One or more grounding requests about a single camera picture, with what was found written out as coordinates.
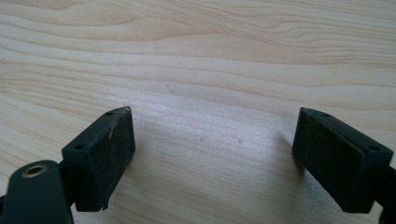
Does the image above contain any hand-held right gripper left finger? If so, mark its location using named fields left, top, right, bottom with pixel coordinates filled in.
left=59, top=105, right=136, bottom=213

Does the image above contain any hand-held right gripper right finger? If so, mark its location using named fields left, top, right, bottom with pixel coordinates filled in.
left=291, top=106, right=395, bottom=214

